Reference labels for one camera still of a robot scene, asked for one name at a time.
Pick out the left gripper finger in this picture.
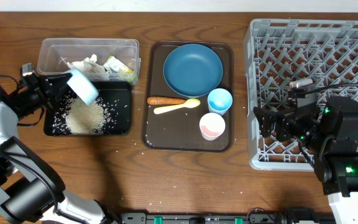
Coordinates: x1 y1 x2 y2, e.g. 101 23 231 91
45 86 69 110
42 73 72 90

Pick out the black waste tray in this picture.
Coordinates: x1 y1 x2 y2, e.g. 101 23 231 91
43 81 132 137

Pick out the grey dishwasher rack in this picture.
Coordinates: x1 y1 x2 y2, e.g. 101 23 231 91
244 19 358 171

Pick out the clear plastic bin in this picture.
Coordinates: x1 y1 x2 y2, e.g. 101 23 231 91
37 38 141 85

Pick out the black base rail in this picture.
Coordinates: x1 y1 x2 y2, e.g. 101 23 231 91
121 208 336 224

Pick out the left black cable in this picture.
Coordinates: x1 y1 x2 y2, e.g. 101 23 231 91
0 74 62 215

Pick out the dark brown serving tray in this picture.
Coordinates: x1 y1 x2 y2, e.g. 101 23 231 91
142 40 234 152

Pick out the pile of rice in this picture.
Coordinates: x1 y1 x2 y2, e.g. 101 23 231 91
52 90 129 136

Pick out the pink cup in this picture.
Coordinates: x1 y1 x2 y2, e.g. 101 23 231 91
199 113 226 141

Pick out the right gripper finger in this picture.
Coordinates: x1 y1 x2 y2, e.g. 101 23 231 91
253 106 285 118
258 116 278 138

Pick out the black cable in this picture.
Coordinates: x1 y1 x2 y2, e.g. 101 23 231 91
0 74 62 215
296 83 358 224

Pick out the dark blue plate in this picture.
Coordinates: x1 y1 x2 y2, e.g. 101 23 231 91
163 44 223 98

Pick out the light blue cup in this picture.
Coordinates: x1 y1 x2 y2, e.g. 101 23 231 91
207 88 233 116

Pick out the yellow plastic spoon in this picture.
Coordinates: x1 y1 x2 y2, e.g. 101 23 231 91
154 98 201 114

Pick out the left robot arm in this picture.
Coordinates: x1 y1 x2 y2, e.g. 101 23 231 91
0 70 122 223

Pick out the right black cable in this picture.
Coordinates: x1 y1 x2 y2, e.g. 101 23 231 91
296 83 358 224

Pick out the orange carrot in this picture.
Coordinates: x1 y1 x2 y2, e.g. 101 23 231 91
147 96 186 105

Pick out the light blue bowl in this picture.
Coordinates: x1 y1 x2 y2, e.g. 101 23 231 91
67 69 99 106

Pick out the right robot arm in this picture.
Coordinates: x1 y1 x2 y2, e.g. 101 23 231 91
253 93 358 223

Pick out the white tissue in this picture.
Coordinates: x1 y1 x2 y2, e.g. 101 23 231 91
67 54 106 73

